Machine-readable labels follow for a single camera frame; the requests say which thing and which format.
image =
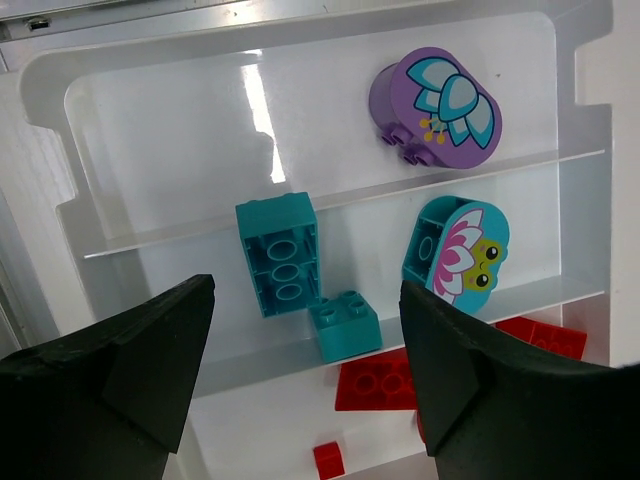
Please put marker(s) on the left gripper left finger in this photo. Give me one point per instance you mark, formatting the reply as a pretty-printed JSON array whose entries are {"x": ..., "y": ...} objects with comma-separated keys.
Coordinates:
[{"x": 109, "y": 401}]

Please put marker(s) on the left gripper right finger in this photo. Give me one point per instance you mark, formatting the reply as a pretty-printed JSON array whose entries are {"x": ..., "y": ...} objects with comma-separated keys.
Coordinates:
[{"x": 494, "y": 407}]

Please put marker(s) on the red curved brick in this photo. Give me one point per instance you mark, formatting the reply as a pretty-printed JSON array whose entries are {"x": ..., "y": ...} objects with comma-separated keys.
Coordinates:
[{"x": 559, "y": 340}]

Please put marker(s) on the red long brick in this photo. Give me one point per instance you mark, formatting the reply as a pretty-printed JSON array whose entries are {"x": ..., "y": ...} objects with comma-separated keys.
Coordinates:
[{"x": 381, "y": 382}]

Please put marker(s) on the teal frog brick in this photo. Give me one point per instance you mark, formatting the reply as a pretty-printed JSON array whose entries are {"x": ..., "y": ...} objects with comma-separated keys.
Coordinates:
[{"x": 456, "y": 250}]

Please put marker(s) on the teal small brick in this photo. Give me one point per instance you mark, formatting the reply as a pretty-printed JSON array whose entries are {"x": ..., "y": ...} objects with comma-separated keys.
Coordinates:
[{"x": 345, "y": 326}]

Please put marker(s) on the tiny red brick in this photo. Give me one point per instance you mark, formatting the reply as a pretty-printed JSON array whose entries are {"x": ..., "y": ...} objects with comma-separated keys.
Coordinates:
[{"x": 328, "y": 461}]

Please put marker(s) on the purple paw brick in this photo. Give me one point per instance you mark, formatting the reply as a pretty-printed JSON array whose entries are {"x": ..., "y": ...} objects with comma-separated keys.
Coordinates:
[{"x": 430, "y": 107}]

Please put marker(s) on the white divided tray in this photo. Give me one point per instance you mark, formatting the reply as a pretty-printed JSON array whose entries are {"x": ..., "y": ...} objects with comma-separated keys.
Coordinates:
[{"x": 129, "y": 146}]

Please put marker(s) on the aluminium frame rail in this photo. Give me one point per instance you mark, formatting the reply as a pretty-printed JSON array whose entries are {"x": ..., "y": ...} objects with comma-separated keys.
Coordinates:
[{"x": 30, "y": 26}]

